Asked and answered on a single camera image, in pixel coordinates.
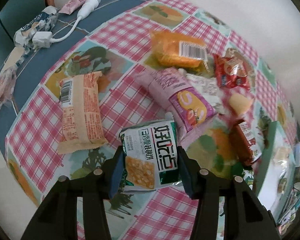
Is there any pink white empty wrapper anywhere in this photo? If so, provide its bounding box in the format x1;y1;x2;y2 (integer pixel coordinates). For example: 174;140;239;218
0;64;18;106

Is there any green white cracker snack packet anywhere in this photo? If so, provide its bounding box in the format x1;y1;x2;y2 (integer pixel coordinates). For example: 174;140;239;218
119;118;180;193

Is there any white printed snack packet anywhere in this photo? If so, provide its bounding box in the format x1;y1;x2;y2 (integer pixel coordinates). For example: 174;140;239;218
178;68;225;115

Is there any white cable adapter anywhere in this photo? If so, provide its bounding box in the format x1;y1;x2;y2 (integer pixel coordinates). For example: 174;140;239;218
32;0;102;49

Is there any beige orange snack packet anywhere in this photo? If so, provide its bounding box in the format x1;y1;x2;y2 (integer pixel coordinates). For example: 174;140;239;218
57;71;108;155

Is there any mint green tray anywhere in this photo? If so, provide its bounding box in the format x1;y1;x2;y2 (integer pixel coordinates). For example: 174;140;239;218
255;121;294;216

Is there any pink strawberry snack packet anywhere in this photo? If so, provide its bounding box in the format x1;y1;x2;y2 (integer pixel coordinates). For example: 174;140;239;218
134;67;217;149

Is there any blue white crumpled wrapper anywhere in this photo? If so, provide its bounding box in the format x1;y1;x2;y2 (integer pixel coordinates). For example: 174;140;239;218
13;6;58;53

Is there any orange snack packet with barcode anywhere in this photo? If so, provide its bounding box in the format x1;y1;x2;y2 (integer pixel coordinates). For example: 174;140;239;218
149;30;207;68

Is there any brown red snack packet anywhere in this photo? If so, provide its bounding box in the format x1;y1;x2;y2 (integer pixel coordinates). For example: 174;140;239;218
229;119;262;166

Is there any small yellow round snack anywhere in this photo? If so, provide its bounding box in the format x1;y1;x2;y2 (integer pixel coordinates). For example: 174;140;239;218
228;93;254;116

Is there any pink checkered fruit tablecloth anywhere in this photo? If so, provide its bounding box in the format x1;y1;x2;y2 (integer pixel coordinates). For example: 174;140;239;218
5;0;296;239

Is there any small pink candy packet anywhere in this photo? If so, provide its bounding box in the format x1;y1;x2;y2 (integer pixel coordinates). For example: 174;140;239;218
59;0;85;15

